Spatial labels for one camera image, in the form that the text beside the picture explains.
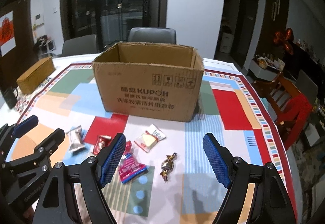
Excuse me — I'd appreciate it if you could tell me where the black mug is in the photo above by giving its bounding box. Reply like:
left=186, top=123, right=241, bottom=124
left=2, top=87, right=18, bottom=110

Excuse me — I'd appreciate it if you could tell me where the right grey dining chair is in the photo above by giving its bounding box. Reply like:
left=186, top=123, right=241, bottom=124
left=127, top=27, right=176, bottom=44

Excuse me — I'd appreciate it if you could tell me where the grey dining chair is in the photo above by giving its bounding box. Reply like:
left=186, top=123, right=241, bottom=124
left=127, top=27, right=176, bottom=44
left=61, top=34, right=99, bottom=57

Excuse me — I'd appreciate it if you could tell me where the white wall intercom panel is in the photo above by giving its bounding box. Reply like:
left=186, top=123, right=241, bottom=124
left=35, top=14, right=44, bottom=27

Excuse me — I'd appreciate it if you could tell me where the gold twisted candy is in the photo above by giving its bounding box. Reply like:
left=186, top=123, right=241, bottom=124
left=160, top=152, right=177, bottom=182

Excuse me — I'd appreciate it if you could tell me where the red foil balloon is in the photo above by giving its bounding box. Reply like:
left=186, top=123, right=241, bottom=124
left=273, top=28, right=294, bottom=55

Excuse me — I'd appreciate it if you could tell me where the small red snack packet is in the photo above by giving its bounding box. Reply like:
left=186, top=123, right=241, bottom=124
left=92, top=135, right=111, bottom=156

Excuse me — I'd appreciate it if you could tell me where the white shoe rack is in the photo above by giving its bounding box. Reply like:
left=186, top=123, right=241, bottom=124
left=33, top=35, right=56, bottom=59

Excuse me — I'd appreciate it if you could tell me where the patterned tile placemat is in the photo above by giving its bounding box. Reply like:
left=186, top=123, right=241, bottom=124
left=13, top=77, right=52, bottom=114

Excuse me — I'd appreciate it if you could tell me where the woven wicker box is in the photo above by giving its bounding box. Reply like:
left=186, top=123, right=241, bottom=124
left=16, top=57, right=56, bottom=95

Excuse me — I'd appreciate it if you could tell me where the red fu door poster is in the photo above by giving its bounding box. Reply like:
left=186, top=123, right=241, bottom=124
left=0, top=11, right=16, bottom=56

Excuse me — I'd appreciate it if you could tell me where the white bread snack packet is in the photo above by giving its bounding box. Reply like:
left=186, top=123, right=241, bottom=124
left=134, top=124, right=166, bottom=153

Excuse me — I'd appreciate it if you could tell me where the red wooden chair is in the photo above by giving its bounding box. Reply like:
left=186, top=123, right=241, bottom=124
left=252, top=72, right=312, bottom=149

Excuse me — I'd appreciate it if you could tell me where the brown cardboard box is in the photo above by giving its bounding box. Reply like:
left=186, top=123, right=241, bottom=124
left=92, top=42, right=204, bottom=122

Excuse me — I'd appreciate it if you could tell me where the silver snack bar wrapper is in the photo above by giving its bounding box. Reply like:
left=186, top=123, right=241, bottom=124
left=67, top=125, right=85, bottom=153

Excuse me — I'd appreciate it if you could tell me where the magenta snack packet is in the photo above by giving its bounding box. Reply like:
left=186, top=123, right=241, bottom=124
left=118, top=141, right=148, bottom=184

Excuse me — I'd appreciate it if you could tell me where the dark wooden entrance door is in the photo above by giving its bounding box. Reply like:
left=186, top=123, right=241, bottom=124
left=1, top=0, right=38, bottom=92

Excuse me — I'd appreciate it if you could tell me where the colourful patterned tablecloth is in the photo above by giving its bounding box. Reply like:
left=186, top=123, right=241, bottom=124
left=1, top=54, right=295, bottom=223

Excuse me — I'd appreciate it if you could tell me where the left grey dining chair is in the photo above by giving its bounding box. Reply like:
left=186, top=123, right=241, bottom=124
left=61, top=34, right=99, bottom=57

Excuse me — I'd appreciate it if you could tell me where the white low side table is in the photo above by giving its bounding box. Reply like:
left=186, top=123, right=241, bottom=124
left=247, top=57, right=282, bottom=82

